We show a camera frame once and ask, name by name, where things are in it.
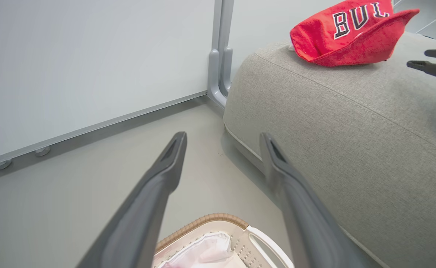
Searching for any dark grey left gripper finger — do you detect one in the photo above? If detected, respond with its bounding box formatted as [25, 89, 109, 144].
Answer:
[260, 133, 383, 268]
[76, 131, 188, 268]

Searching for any white laundry basket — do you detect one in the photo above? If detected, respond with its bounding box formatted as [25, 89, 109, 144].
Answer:
[152, 213, 295, 268]

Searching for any pale pink garment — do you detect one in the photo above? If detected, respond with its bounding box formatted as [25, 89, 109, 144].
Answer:
[162, 234, 237, 268]

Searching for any beige fabric sofa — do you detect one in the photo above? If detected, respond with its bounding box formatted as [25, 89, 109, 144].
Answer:
[223, 31, 436, 268]

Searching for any red Bulls cap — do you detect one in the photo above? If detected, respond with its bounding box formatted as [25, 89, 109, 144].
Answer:
[290, 0, 420, 67]

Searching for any grey partition post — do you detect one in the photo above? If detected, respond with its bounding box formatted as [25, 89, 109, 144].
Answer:
[207, 0, 235, 108]

